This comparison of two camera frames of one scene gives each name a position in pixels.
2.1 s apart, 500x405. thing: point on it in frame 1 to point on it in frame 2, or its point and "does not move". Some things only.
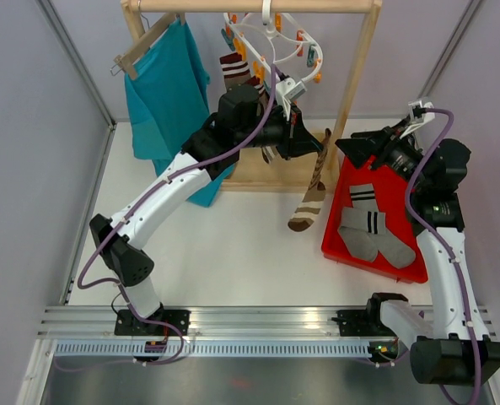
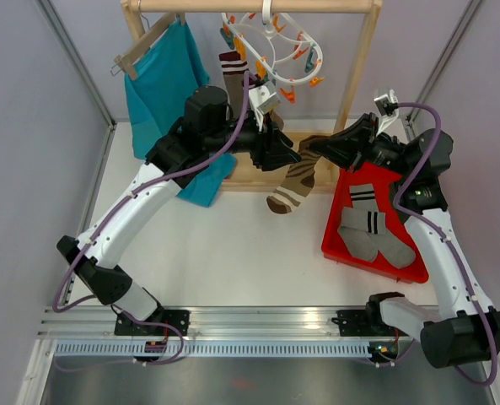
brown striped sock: [307, 215] to [296, 186]
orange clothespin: [240, 47] does not move
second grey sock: [359, 244] does not move
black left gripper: [296, 139] to [266, 144]
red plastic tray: [391, 192] does not move
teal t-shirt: [169, 104] does not move
